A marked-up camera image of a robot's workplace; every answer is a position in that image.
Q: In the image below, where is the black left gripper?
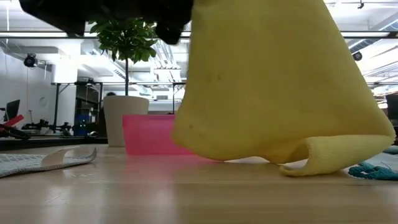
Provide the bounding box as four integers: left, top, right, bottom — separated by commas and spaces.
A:
18, 0, 195, 45

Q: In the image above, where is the yellow microfiber towel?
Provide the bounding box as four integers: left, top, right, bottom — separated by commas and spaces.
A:
172, 0, 397, 177

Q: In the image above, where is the grey microfiber towel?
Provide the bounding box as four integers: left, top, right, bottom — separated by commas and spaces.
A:
0, 145, 98, 179

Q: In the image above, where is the teal blue microfiber towel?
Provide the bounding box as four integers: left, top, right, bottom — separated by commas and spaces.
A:
348, 144, 398, 182

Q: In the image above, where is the green plant in white pot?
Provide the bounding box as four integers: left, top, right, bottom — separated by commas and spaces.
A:
88, 17, 159, 147

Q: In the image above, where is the blue box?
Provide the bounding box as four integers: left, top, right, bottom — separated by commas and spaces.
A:
74, 114, 91, 137

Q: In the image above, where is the pink plastic bin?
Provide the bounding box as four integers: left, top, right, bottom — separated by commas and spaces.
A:
122, 114, 196, 156

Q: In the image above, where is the black computer monitor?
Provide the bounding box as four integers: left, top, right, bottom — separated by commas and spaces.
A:
4, 99, 21, 123
385, 93, 398, 121

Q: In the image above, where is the red bar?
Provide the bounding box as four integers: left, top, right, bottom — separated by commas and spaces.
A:
2, 114, 25, 128

